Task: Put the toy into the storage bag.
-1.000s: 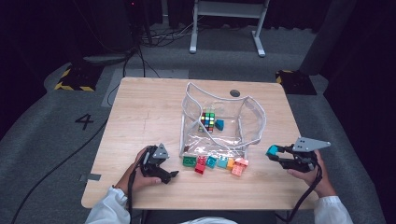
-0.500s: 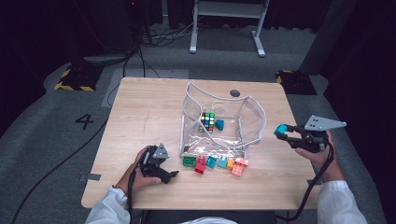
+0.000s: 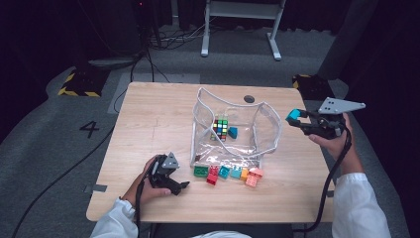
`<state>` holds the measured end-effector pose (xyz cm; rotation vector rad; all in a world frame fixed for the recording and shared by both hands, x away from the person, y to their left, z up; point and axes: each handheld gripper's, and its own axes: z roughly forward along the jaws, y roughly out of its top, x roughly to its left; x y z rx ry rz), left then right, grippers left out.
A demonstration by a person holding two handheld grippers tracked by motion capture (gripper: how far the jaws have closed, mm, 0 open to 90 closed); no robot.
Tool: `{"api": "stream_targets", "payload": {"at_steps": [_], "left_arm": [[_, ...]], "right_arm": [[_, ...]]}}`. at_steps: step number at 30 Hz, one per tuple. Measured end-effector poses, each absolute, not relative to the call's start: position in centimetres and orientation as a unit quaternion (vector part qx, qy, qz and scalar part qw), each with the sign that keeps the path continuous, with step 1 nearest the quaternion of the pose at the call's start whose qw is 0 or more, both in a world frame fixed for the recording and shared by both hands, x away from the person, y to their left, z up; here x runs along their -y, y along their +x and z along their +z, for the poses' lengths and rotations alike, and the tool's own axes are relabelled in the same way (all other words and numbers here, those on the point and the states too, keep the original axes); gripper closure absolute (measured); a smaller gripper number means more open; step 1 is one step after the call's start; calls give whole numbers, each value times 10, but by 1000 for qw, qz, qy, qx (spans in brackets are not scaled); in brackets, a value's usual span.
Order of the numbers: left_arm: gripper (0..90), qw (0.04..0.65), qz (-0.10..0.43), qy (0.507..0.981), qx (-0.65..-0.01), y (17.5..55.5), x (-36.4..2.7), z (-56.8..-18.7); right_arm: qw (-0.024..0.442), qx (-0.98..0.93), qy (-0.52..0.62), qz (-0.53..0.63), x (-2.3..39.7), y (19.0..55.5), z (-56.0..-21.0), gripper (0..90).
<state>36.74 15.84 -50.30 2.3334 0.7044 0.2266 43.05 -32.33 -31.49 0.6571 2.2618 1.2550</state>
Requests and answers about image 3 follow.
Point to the white metal stand frame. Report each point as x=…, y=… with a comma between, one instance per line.
x=244, y=10

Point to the black yellow-striped floor base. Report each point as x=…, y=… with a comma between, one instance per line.
x=313, y=87
x=84, y=82

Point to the green toy brick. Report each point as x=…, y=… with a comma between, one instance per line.
x=200, y=171

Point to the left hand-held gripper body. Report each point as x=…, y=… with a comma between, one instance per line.
x=160, y=175

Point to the person's left hand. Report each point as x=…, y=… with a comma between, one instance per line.
x=142, y=193

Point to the salmon toy brick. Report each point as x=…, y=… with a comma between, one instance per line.
x=251, y=181

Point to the light blue toy brick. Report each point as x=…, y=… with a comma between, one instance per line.
x=293, y=114

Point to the person's white shirt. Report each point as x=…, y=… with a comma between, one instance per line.
x=221, y=235

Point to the multicoloured puzzle cube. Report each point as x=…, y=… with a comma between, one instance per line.
x=220, y=129

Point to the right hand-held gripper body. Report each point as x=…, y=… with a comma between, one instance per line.
x=327, y=127

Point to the plain red toy brick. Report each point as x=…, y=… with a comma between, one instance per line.
x=212, y=179

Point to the grey flat stand base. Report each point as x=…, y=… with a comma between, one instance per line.
x=112, y=62

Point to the orange toy brick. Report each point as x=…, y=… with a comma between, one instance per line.
x=244, y=174

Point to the person's right hand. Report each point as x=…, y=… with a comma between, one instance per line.
x=345, y=155

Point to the grey curtain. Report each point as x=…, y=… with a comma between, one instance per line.
x=346, y=39

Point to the grey round table grommet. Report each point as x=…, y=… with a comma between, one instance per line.
x=249, y=99

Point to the grey tape piece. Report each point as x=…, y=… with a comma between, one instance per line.
x=330, y=193
x=95, y=188

